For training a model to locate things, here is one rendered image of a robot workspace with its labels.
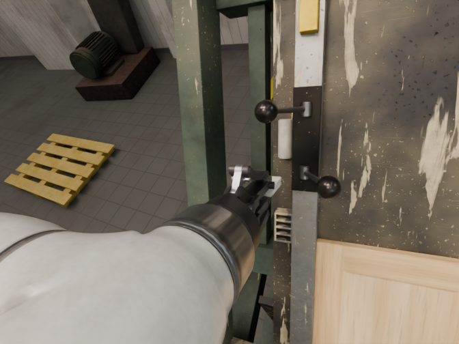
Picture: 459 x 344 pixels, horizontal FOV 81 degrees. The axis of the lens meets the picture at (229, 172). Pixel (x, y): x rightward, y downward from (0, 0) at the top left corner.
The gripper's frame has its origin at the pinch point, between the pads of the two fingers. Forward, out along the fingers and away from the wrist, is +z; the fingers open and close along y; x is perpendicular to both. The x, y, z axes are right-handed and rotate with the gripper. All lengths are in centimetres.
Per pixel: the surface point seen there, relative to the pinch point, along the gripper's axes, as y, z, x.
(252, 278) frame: 49, 40, -17
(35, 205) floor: 82, 125, -286
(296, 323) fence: 36.6, 11.6, 3.4
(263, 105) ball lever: -13.0, 0.0, -0.6
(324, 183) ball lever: -1.1, 0.0, 8.9
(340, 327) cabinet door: 36.5, 13.8, 12.9
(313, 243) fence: 15.5, 11.6, 6.5
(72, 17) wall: -156, 296, -392
